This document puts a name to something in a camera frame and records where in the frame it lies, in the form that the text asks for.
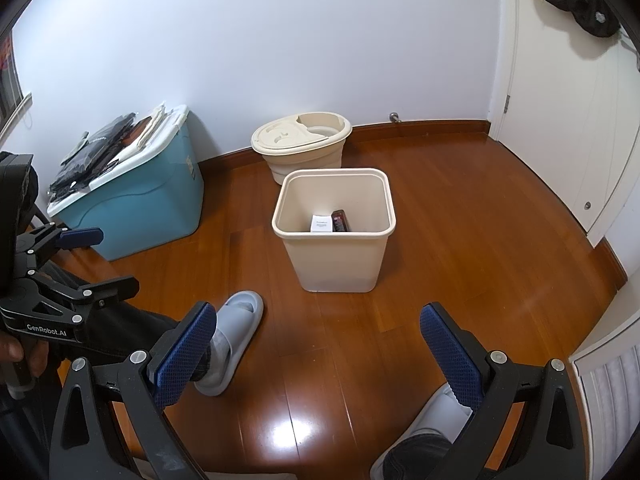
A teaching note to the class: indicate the person's right leg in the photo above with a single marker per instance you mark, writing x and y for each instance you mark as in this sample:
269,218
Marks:
415,455

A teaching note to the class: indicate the metal stopper on baseboard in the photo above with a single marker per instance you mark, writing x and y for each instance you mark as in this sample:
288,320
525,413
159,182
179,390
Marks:
395,118

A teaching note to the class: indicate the grey slipper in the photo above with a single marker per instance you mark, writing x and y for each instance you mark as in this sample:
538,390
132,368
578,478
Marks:
240,320
435,410

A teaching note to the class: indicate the white cosmetic box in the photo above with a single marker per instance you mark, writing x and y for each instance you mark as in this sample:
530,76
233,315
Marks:
321,224

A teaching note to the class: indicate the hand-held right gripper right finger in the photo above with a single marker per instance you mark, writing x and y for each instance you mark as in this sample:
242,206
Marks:
450,355

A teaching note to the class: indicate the blue storage box white lid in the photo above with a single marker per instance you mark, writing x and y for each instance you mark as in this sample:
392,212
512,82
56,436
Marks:
140,210

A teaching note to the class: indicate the door hinge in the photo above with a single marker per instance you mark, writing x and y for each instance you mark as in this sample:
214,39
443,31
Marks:
506,103

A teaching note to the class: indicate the beige mop bucket with lid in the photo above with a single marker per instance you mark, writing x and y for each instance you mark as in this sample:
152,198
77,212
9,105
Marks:
310,157

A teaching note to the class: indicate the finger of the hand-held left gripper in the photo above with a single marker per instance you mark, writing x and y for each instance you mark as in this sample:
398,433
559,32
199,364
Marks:
110,287
82,236

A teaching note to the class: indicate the stack of black packets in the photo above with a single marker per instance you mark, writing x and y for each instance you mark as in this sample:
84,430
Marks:
95,155

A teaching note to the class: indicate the window frame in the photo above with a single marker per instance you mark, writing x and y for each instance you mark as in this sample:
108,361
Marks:
10,90

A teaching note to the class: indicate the white louvered closet door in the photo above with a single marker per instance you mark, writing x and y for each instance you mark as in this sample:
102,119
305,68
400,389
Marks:
615,400

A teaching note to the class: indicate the red cigarette pack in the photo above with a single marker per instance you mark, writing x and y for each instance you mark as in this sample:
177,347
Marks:
341,221

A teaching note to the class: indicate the beige plastic waste bin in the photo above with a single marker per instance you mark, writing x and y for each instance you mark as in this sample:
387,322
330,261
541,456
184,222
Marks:
340,265

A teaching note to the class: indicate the person's left hand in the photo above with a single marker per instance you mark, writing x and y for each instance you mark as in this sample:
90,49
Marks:
10,347

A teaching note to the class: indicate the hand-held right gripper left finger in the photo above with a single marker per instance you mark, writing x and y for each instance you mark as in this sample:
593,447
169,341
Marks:
182,355

